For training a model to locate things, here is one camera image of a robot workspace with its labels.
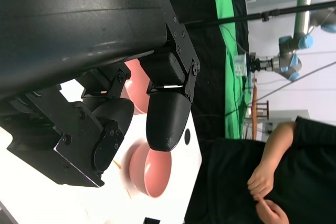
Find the person's left hand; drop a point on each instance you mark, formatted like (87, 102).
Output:
(271, 214)

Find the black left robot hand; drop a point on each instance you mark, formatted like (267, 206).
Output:
(78, 24)

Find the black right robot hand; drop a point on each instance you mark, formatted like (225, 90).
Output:
(151, 221)

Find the person's right hand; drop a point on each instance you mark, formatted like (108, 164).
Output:
(261, 182)

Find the pink plastic bowl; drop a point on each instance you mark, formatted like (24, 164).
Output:
(141, 95)
(155, 174)
(129, 90)

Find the silver blue industrial robot arm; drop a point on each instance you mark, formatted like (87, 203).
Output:
(303, 11)

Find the person's right forearm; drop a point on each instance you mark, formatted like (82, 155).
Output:
(278, 145)

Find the person in black shirt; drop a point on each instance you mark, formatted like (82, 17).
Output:
(309, 182)

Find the small orange wooden sliver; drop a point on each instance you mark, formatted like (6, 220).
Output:
(117, 165)

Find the grey cabinet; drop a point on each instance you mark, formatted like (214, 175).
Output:
(283, 116)

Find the brown wooden chair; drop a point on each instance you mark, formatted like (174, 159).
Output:
(254, 108)

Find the black round table grommet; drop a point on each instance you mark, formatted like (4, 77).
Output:
(187, 137)

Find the clear plastic box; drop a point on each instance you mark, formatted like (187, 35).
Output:
(241, 65)

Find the black boom pole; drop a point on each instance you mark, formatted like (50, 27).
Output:
(236, 18)

